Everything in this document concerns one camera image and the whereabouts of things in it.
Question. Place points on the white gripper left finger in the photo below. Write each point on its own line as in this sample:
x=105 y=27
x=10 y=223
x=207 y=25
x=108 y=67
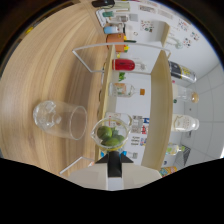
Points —
x=90 y=175

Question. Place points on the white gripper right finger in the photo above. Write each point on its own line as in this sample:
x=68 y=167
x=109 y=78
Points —
x=140 y=173

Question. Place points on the glass measuring cup with limes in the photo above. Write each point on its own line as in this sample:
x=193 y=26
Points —
x=110 y=135

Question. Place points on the clear bottle green cap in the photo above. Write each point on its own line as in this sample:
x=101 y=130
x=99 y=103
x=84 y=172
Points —
x=174 y=149

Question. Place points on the clear glass tumbler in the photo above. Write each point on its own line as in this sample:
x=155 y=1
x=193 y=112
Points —
x=60 y=119

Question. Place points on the wooden two-tier shelf rack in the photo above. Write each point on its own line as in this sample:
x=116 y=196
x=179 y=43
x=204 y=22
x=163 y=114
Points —
x=160 y=110

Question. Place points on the teal liquid bottle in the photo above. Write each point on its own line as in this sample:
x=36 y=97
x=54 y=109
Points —
x=174 y=100

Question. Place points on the clear bottle orange cap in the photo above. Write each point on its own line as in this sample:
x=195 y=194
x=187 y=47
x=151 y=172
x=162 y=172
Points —
x=121 y=90

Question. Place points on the glass jar cork lid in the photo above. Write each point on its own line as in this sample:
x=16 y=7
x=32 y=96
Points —
x=185 y=94

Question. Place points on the potted green plant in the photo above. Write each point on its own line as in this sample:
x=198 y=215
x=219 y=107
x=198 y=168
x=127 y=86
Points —
x=122 y=76

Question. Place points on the red liquid bottle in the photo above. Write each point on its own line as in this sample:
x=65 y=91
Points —
x=123 y=64

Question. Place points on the orange basket with fruit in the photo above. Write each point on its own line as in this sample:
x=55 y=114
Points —
x=115 y=41

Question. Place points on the white vase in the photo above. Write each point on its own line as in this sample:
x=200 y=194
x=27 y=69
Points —
x=176 y=43

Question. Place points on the white kitchen appliance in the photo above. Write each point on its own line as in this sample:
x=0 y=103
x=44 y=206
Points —
x=122 y=24

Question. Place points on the white tray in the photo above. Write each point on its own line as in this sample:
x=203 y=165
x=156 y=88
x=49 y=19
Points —
x=104 y=19

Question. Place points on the black bag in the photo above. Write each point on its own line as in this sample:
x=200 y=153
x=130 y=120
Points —
x=103 y=3

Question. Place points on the multicolour wall poster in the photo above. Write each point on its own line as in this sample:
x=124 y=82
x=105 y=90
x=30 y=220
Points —
x=143 y=141

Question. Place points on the grey wall poster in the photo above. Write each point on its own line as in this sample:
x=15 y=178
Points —
x=136 y=128
x=136 y=119
x=135 y=140

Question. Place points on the red wall poster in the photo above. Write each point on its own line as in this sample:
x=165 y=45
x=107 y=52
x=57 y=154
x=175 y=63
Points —
x=145 y=129

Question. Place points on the blue wall poster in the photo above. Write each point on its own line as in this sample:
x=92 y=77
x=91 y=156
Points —
x=146 y=120

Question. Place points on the wooden wall shelf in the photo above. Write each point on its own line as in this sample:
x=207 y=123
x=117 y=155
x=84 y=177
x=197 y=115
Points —
x=166 y=33

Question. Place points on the colourful wall sticker cluster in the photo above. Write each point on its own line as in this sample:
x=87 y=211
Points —
x=146 y=26

